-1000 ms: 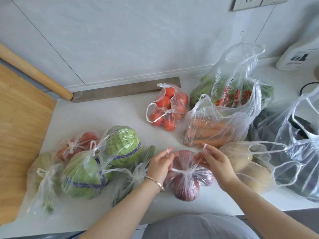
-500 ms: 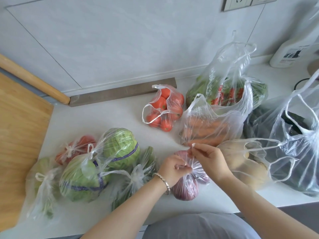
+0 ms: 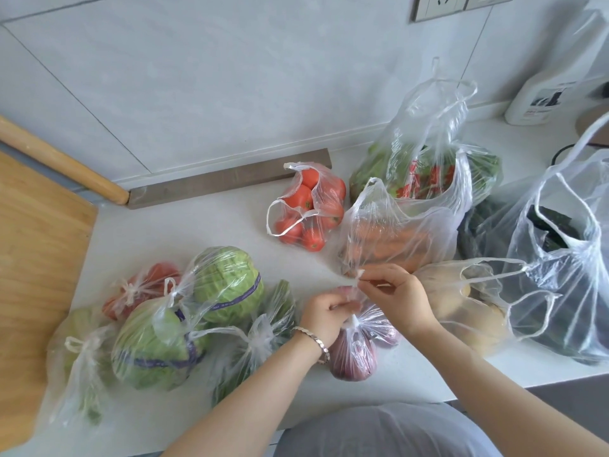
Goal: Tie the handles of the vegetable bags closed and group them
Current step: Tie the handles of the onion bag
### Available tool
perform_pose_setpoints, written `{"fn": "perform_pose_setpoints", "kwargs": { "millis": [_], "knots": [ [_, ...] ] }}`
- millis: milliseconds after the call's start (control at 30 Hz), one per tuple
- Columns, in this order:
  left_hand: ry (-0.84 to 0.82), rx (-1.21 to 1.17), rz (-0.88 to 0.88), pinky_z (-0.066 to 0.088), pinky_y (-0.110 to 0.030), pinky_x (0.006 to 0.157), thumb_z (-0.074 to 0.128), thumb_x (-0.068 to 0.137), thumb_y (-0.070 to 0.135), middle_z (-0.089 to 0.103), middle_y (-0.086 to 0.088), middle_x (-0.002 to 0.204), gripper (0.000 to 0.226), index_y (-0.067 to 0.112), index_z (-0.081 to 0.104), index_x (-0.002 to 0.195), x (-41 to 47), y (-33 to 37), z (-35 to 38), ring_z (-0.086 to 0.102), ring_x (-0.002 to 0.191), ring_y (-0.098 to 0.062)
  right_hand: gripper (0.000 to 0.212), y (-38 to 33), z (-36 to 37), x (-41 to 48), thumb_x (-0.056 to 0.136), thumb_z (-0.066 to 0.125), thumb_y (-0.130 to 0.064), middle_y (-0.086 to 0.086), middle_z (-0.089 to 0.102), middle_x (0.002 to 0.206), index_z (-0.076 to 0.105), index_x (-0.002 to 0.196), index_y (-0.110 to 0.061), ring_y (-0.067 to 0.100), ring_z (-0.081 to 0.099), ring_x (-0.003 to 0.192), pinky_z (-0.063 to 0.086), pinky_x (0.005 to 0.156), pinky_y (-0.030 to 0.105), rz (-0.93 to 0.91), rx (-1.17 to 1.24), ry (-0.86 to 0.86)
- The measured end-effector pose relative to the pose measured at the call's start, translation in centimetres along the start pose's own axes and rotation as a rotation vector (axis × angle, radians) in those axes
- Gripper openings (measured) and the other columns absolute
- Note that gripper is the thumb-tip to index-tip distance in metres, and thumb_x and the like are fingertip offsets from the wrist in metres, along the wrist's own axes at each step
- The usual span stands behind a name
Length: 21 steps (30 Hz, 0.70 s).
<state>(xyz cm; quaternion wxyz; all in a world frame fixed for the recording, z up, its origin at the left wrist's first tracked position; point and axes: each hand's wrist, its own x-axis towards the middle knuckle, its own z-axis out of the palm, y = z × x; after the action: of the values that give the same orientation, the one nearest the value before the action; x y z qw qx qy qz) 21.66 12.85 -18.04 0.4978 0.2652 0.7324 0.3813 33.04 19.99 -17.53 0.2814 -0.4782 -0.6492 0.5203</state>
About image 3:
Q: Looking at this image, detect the wooden rolling pin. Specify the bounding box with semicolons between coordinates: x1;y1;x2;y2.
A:
0;115;130;206

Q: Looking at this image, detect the clear bag of potatoes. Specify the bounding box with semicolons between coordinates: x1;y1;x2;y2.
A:
413;258;562;358

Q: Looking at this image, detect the wall socket panel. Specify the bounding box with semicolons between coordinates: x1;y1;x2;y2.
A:
411;0;515;23

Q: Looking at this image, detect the wooden cutting board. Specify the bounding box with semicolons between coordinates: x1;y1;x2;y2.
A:
0;151;99;452

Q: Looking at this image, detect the silver bracelet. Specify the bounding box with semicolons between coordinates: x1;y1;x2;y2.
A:
291;326;331;366

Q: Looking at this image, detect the black cable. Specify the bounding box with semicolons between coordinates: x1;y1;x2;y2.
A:
551;142;598;167

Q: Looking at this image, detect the large bag of dark vegetables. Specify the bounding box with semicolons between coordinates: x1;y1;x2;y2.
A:
505;123;609;366

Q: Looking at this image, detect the round wooden object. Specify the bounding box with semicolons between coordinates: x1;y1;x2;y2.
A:
575;101;609;149

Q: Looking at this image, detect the clear plastic cabbage bag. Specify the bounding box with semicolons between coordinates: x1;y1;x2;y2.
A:
109;278;212;393
182;245;266;327

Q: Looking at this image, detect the bag of dark green cucumbers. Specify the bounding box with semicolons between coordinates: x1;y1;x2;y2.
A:
456;197;524;263

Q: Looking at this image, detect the person's right hand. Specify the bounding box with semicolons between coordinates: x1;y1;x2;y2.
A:
356;263;442;336

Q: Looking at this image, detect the person's right forearm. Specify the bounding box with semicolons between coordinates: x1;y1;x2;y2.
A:
403;318;609;457

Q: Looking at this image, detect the white plastic bottle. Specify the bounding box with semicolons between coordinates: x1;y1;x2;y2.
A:
504;28;609;127

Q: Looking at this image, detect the clear bag of red onions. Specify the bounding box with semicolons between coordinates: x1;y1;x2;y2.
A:
327;270;401;382

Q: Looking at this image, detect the green cabbage with purple band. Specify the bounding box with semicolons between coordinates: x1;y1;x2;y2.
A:
190;246;265;325
111;300;211;392

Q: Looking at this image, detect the grey stone strip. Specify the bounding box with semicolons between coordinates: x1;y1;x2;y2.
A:
128;149;332;210

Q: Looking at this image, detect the red onion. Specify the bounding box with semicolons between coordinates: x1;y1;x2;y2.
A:
372;309;401;349
330;328;377;381

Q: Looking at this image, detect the person's left hand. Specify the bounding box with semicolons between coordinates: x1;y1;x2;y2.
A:
299;286;364;351

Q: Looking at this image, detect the tied bag of leafy greens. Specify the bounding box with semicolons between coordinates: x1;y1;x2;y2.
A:
36;306;121;426

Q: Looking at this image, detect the bag of greens and chillies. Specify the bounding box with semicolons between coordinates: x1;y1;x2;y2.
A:
349;58;503;211

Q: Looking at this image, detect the clear bag of tomatoes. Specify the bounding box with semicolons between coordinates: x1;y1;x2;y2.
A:
265;161;348;253

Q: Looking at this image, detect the tied bag of green beans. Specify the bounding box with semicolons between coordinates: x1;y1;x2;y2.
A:
190;280;299;406

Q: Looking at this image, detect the person's left forearm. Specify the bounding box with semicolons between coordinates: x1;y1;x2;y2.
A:
161;334;330;457

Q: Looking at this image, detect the clear bag of carrots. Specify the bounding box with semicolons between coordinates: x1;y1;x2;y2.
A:
339;177;473;277

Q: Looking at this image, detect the person's grey shirt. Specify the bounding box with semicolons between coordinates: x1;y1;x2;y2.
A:
275;401;498;457

